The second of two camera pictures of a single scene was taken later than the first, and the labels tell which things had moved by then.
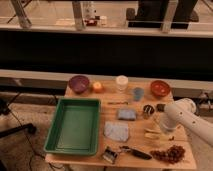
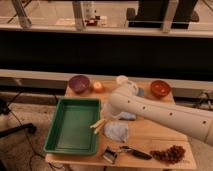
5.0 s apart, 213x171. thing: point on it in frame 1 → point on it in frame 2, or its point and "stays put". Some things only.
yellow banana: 156,134 → 99,126
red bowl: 160,88 stays put
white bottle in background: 89,9 stays put
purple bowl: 78,83 stays put
